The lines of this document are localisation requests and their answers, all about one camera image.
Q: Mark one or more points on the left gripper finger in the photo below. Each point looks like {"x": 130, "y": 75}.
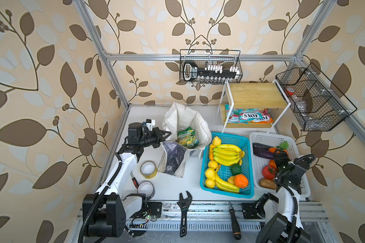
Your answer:
{"x": 164, "y": 139}
{"x": 159, "y": 132}

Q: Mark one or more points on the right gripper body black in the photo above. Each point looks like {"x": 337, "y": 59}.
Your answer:
{"x": 282, "y": 163}

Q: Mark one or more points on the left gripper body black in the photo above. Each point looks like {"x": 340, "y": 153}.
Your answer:
{"x": 153, "y": 138}

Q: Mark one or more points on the small orange pumpkin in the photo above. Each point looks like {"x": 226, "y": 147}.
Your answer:
{"x": 273, "y": 164}

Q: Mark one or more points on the green snack bag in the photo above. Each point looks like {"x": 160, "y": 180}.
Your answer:
{"x": 189, "y": 142}
{"x": 187, "y": 132}

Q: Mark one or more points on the white canvas tote bag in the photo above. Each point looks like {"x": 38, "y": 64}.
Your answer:
{"x": 178, "y": 118}

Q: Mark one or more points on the purple eggplant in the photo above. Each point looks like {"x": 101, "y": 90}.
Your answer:
{"x": 265, "y": 154}

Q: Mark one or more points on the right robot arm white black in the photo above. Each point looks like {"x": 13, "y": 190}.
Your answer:
{"x": 281, "y": 211}

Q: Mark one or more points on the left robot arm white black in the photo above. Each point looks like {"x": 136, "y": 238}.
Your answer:
{"x": 105, "y": 212}

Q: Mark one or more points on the Fox's candy bag right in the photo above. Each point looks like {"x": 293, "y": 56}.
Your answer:
{"x": 255, "y": 116}

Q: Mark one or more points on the fox's candy bag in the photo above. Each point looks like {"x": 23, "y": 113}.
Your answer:
{"x": 238, "y": 115}
{"x": 255, "y": 116}

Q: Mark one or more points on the Fox's candy bag left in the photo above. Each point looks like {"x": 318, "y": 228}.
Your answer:
{"x": 238, "y": 115}

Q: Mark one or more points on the brown potato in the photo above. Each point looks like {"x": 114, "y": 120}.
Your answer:
{"x": 268, "y": 183}

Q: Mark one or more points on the orange carrot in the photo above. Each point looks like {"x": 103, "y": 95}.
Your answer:
{"x": 281, "y": 148}

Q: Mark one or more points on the white plastic basket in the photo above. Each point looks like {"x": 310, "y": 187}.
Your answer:
{"x": 274, "y": 140}

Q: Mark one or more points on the yellow tape roll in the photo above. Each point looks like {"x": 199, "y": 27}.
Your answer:
{"x": 148, "y": 170}

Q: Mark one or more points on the dark eggplant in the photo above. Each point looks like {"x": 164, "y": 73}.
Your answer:
{"x": 261, "y": 146}

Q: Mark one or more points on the orange fruit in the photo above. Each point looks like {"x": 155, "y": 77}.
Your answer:
{"x": 241, "y": 181}

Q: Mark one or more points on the orange mango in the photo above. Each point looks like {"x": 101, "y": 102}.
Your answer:
{"x": 211, "y": 152}

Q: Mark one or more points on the green avocado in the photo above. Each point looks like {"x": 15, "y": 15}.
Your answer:
{"x": 235, "y": 169}

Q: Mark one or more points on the teal plastic basket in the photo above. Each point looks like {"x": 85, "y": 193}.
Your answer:
{"x": 227, "y": 167}

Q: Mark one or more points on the black tape roll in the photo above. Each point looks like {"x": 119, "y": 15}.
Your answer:
{"x": 146, "y": 188}

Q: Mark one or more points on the upper banana bunch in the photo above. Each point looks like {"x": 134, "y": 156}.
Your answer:
{"x": 228, "y": 154}

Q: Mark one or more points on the banana bunch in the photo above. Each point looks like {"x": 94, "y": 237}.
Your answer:
{"x": 228, "y": 154}
{"x": 225, "y": 186}

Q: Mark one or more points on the lower banana bunch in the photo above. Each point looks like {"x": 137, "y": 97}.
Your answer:
{"x": 225, "y": 186}

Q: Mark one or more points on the yellow lemon bottom left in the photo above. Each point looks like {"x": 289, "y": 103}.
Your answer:
{"x": 209, "y": 183}

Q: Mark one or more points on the black adjustable wrench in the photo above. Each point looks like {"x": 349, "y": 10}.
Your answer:
{"x": 184, "y": 204}

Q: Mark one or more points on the plastic bottle red cap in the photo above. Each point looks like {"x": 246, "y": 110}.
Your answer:
{"x": 298, "y": 103}

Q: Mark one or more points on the black orange screwdriver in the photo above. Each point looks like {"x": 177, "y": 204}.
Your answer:
{"x": 234, "y": 223}

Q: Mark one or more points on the black socket wrench set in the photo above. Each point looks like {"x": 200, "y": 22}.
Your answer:
{"x": 190, "y": 72}

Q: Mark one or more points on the white wooden two-tier shelf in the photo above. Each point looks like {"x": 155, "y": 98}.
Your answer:
{"x": 268, "y": 96}

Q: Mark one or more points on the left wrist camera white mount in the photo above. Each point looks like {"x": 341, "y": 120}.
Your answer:
{"x": 149, "y": 123}

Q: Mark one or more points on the small red handled ratchet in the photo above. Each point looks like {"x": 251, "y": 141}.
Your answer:
{"x": 134, "y": 180}

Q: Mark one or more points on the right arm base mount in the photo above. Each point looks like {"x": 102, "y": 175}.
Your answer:
{"x": 253, "y": 210}

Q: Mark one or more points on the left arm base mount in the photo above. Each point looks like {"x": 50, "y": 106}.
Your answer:
{"x": 137, "y": 224}

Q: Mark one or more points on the black wire basket centre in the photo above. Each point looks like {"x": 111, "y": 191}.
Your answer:
{"x": 225, "y": 58}

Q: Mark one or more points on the black wire basket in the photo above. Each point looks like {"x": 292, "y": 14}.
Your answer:
{"x": 327, "y": 104}
{"x": 225, "y": 58}

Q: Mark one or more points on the black wire basket right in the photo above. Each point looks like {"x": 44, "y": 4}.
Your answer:
{"x": 327, "y": 104}

